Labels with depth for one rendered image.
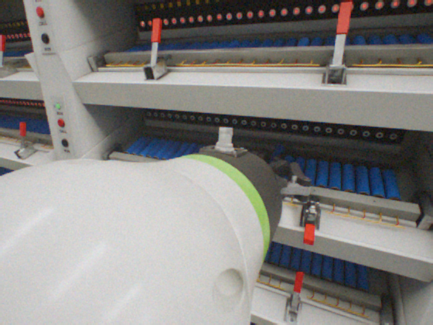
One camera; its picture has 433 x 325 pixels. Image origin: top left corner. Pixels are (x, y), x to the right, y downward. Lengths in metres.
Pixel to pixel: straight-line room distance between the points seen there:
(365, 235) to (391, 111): 0.17
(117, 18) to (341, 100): 0.50
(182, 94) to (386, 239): 0.36
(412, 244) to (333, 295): 0.19
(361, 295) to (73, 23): 0.71
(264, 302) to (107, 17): 0.66
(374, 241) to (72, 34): 0.60
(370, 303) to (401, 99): 0.35
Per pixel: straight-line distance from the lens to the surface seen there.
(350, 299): 0.54
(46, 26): 0.58
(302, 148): 0.49
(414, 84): 0.36
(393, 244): 0.41
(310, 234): 0.33
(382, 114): 0.34
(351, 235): 0.40
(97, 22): 0.60
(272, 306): 0.53
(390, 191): 0.45
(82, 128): 0.56
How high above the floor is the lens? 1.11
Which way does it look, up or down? 19 degrees down
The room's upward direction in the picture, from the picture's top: 1 degrees clockwise
